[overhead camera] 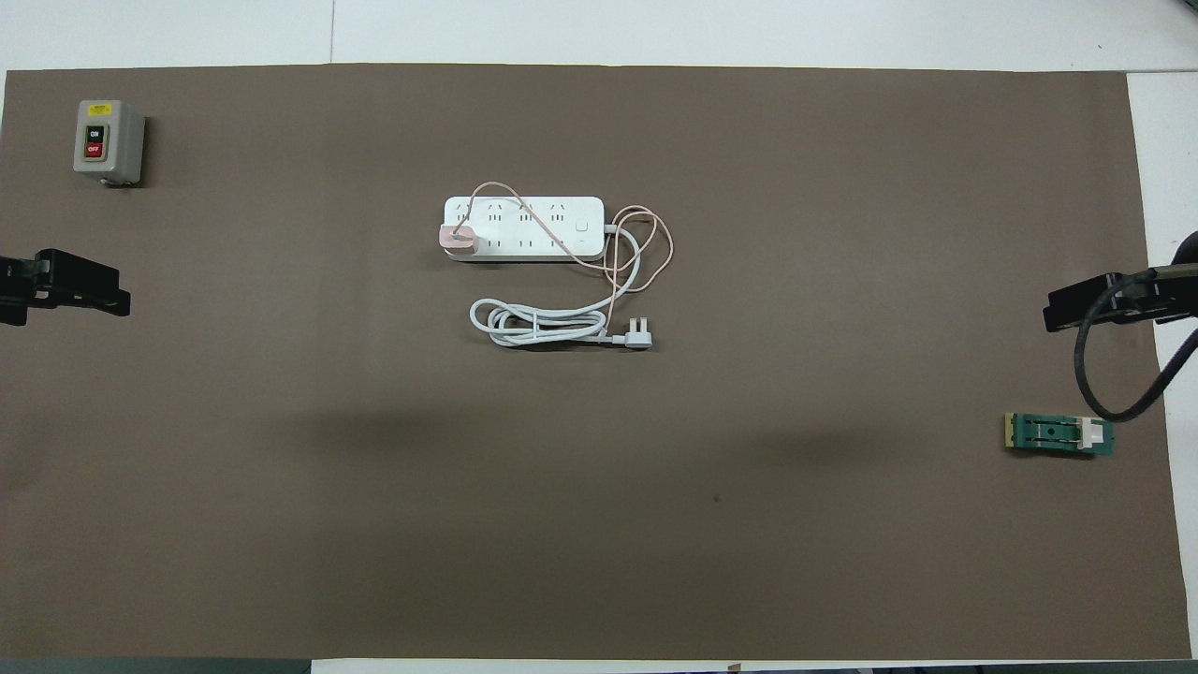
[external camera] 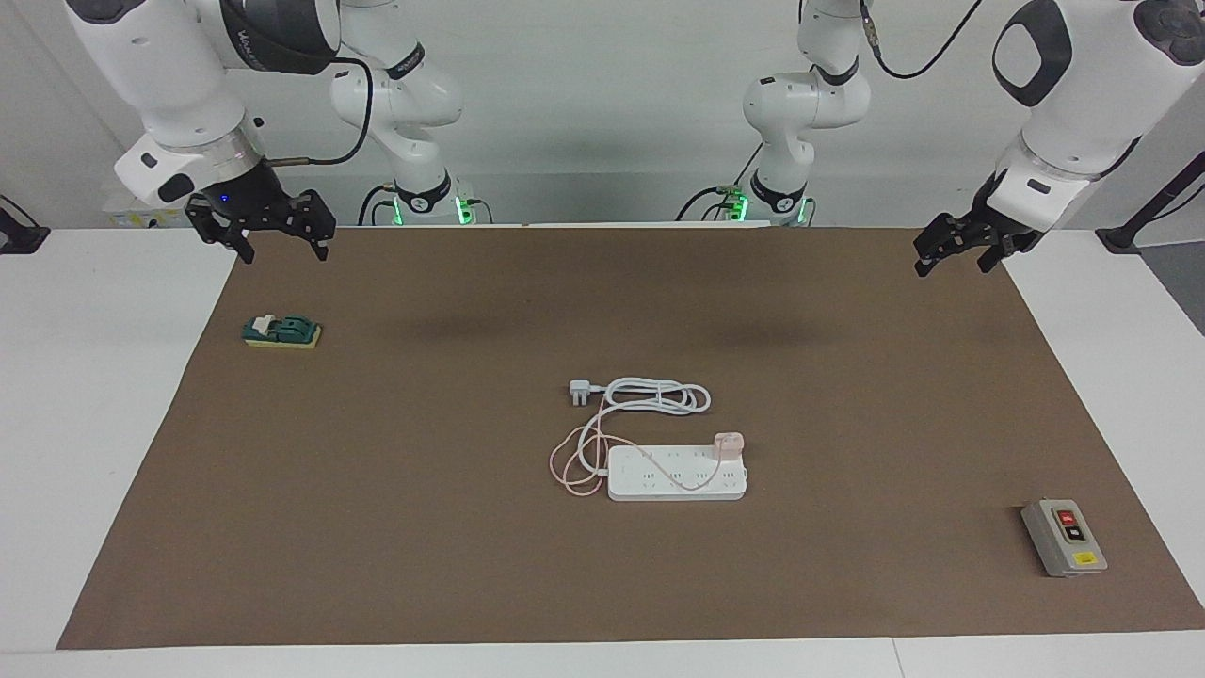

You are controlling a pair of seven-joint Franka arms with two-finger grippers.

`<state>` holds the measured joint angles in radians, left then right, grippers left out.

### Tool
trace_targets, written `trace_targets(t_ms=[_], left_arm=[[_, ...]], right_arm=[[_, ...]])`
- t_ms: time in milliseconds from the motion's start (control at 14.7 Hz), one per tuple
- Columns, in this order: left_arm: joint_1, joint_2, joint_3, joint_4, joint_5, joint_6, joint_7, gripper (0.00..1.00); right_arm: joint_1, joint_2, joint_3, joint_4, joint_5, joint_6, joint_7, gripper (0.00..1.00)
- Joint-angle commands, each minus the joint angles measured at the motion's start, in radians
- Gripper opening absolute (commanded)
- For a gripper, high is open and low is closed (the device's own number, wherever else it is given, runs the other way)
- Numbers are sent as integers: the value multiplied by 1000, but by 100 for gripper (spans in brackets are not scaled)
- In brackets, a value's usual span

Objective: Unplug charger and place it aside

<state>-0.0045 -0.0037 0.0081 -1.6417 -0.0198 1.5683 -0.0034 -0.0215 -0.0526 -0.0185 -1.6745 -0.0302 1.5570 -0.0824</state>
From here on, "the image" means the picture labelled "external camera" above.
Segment white power strip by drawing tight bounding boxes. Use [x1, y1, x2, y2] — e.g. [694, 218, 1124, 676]
[607, 444, 750, 503]

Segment brown table mat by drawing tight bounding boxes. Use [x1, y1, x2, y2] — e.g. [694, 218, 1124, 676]
[56, 226, 1205, 651]

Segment black base cable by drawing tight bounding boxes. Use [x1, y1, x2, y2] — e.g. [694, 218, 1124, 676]
[675, 141, 765, 223]
[357, 183, 400, 227]

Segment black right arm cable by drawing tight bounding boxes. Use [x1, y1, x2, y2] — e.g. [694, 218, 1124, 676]
[221, 0, 376, 170]

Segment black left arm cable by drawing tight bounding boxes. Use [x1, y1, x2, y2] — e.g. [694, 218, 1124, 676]
[859, 0, 986, 82]

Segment white power strip cord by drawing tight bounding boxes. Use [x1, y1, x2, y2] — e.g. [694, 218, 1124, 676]
[569, 377, 713, 476]

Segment grey push button box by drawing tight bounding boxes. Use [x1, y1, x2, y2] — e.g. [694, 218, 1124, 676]
[1020, 498, 1109, 578]

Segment white box yellow labels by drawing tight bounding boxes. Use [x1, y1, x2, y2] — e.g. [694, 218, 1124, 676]
[104, 184, 203, 230]

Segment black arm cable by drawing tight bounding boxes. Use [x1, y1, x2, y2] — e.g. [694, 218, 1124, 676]
[859, 0, 986, 82]
[221, 0, 376, 170]

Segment black stand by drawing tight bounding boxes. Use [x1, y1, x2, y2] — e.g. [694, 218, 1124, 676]
[1097, 149, 1205, 255]
[0, 194, 51, 256]

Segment green knife switch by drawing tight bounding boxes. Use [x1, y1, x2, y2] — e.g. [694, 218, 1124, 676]
[242, 314, 324, 351]

